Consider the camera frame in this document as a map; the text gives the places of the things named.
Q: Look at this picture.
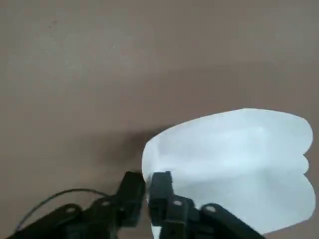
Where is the thin black cable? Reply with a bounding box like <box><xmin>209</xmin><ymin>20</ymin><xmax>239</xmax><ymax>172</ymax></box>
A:
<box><xmin>14</xmin><ymin>188</ymin><xmax>108</xmax><ymax>233</ymax></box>

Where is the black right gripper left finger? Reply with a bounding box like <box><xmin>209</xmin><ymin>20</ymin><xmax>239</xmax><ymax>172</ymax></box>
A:
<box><xmin>4</xmin><ymin>171</ymin><xmax>146</xmax><ymax>239</ymax></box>

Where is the white paper snack box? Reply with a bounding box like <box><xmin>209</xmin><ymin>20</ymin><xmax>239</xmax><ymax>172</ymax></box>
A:
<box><xmin>141</xmin><ymin>108</ymin><xmax>314</xmax><ymax>239</ymax></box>

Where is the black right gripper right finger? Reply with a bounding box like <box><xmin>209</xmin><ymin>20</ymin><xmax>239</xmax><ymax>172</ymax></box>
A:
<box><xmin>148</xmin><ymin>171</ymin><xmax>265</xmax><ymax>239</ymax></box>

